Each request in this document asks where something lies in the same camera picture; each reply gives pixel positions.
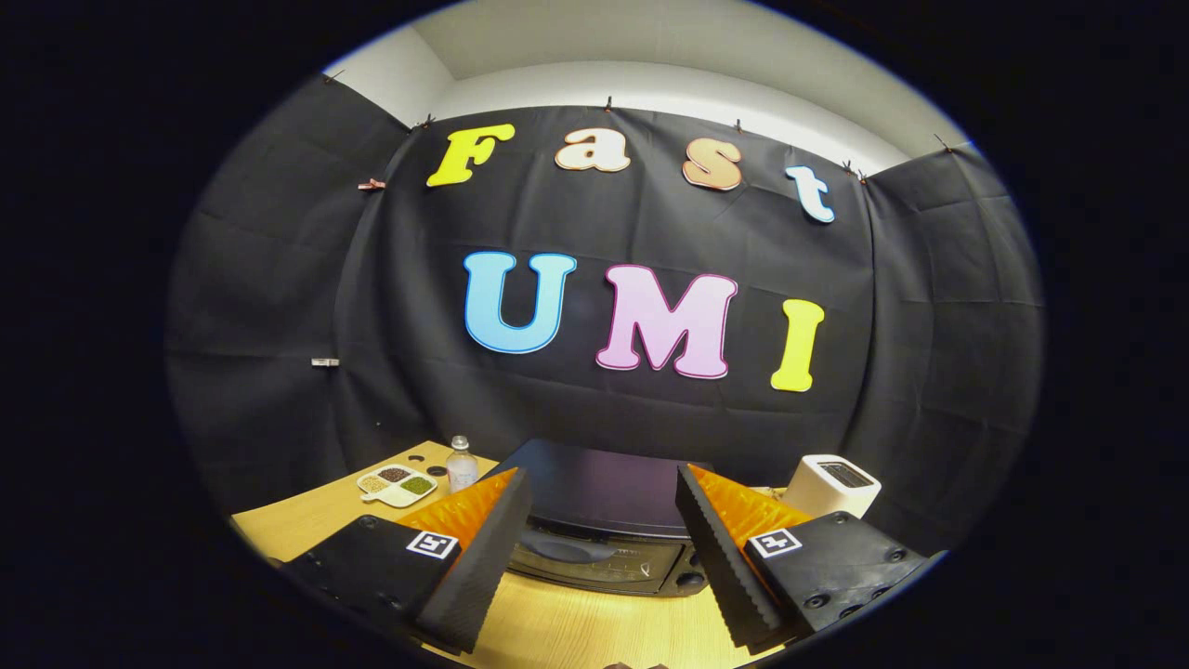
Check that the clear plastic bottle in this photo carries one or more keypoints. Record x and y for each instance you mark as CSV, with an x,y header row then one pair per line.
x,y
461,472

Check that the white toaster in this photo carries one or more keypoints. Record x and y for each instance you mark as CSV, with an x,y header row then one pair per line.
x,y
822,497

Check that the black toaster oven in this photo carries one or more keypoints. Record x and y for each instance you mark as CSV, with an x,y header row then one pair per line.
x,y
604,483

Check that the divided white spice dish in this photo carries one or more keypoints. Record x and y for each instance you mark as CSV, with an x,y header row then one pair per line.
x,y
398,496

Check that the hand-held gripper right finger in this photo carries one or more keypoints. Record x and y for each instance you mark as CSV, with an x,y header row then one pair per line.
x,y
720,557

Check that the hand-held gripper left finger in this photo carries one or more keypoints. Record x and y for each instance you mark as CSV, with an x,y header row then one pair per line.
x,y
483,567

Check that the black backdrop cloth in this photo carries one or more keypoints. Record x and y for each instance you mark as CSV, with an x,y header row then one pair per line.
x,y
650,223

